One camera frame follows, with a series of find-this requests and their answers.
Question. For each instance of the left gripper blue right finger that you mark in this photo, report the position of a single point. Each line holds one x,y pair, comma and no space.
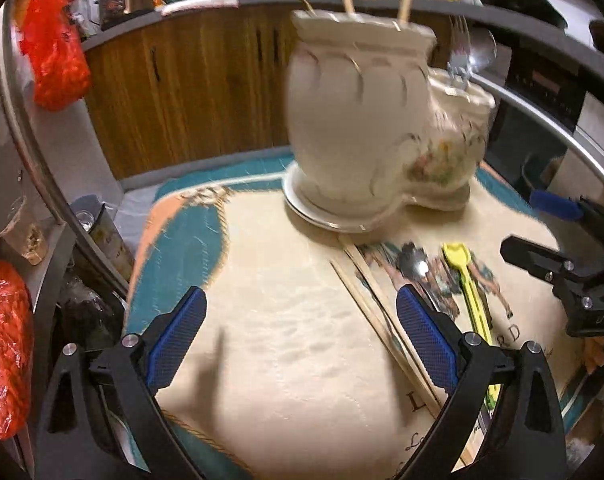
435,352

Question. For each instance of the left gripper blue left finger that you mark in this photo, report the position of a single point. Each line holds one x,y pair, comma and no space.
169,336

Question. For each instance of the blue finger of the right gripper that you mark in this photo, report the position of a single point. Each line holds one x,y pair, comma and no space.
557,206

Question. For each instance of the silver metal fork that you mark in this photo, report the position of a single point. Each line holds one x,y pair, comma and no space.
458,65

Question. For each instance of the silver metal spoon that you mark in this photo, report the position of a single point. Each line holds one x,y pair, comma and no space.
482,49

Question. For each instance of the wooden lower kitchen cabinets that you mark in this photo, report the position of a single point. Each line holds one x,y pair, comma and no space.
168,90

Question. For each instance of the small silver spoon on mat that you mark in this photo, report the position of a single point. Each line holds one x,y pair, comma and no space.
414,265

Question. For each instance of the yellow plastic spoon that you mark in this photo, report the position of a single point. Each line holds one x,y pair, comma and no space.
457,256

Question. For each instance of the wooden chopstick on mat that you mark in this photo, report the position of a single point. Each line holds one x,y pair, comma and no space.
418,417

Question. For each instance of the beige teal printed table mat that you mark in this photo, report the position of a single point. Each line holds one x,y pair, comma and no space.
286,379

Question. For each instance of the red bag on lower shelf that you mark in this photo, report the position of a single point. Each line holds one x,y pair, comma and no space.
16,351

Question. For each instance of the metal storage rack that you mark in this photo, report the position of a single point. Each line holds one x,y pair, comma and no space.
76,292

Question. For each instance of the cream ceramic double utensil holder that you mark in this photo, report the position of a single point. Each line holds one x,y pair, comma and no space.
372,126

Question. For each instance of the red plastic bag hanging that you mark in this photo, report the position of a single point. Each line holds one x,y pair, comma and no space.
53,47

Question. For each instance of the pink white dish towel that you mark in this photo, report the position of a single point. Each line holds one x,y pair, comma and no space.
196,5

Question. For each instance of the built-in oven with steel handle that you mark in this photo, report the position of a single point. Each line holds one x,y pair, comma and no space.
548,129

